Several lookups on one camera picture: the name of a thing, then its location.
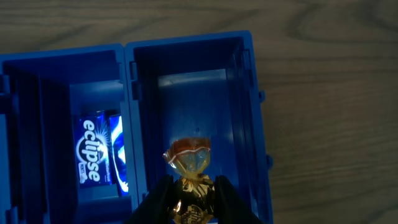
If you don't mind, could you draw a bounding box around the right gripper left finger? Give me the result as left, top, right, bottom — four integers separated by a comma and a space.
124, 174, 175, 224

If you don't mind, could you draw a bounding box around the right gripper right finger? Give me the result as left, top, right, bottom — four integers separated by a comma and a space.
214, 174, 265, 224

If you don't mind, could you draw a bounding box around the gold candy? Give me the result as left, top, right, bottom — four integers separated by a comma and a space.
162, 136, 217, 224

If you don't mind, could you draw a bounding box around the blue candy pack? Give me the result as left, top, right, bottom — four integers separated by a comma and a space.
108, 114, 130, 197
73, 111, 113, 189

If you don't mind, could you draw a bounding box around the blue tray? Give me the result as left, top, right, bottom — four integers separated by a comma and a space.
0, 30, 274, 224

